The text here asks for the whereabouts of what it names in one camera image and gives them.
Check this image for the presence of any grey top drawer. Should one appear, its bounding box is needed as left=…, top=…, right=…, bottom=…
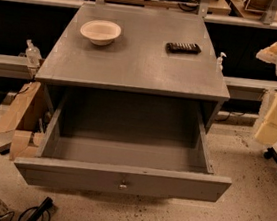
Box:
left=15, top=95, right=231, bottom=202

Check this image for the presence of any grey wooden drawer cabinet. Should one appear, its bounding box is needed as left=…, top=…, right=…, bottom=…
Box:
left=36, top=4, right=229, bottom=135

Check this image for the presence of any white pump bottle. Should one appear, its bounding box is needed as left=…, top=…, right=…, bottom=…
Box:
left=216, top=52, right=227, bottom=71

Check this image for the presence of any black remote control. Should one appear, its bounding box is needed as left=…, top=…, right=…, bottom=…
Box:
left=165, top=42, right=201, bottom=55

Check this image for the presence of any brown cardboard box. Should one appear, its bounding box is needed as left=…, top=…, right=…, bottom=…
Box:
left=0, top=82, right=47, bottom=161

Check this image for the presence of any black cable coil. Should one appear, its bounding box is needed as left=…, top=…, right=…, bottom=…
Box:
left=16, top=193, right=55, bottom=221

